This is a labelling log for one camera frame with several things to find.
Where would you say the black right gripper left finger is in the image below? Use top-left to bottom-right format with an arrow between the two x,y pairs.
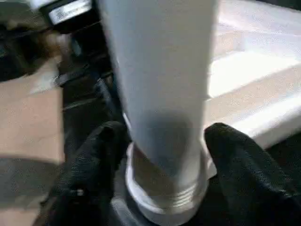
35,121 -> 128,226

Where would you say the white plastic table leg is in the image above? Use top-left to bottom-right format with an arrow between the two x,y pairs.
96,0 -> 220,226

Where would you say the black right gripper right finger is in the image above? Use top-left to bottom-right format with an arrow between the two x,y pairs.
203,122 -> 301,226

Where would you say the white plastic table top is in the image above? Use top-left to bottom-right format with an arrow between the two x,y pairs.
202,0 -> 301,182

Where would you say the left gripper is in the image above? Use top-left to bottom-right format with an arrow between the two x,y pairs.
53,16 -> 124,124

